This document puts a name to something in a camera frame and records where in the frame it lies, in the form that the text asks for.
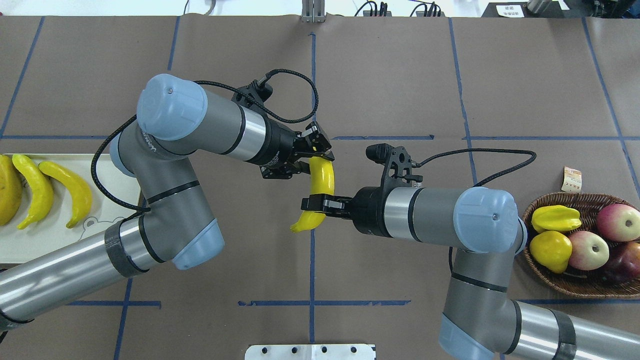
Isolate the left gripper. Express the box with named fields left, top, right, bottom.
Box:
left=260, top=120, right=335, bottom=180

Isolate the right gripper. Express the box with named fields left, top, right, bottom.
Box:
left=301, top=187, right=391, bottom=238

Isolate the greenish yellow banana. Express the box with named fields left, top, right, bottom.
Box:
left=12, top=153, right=54, bottom=230

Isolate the yellow banana black tip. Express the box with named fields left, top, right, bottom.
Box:
left=0, top=154, right=23, bottom=226

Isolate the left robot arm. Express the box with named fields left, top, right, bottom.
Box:
left=1, top=69, right=335, bottom=333

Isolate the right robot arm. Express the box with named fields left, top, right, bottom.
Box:
left=301, top=186, right=640, bottom=360

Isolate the brown wicker basket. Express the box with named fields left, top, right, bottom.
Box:
left=519, top=192, right=640, bottom=299

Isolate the yellow starfruit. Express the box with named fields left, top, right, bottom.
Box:
left=531, top=205, right=583, bottom=234

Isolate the yellow lemon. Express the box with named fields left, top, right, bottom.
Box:
left=528, top=230, right=573, bottom=274

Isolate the paper price tag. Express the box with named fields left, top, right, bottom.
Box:
left=560, top=166, right=583, bottom=193

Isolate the white rectangular tray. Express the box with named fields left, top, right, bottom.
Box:
left=0, top=153, right=134, bottom=267

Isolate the pink white peach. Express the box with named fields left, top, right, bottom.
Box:
left=596, top=203, right=640, bottom=242

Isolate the yellow red mango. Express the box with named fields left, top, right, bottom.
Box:
left=601, top=242, right=640, bottom=285

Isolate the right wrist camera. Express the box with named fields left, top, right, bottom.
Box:
left=365, top=143, right=423, bottom=191

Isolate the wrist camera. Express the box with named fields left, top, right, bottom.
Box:
left=365, top=143, right=423, bottom=191
left=231, top=80, right=274, bottom=109

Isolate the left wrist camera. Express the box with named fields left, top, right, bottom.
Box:
left=231, top=80, right=274, bottom=109

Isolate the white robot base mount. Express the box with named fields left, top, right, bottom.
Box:
left=244, top=343, right=377, bottom=360

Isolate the right black cable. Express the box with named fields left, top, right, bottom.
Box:
left=412, top=148, right=537, bottom=187

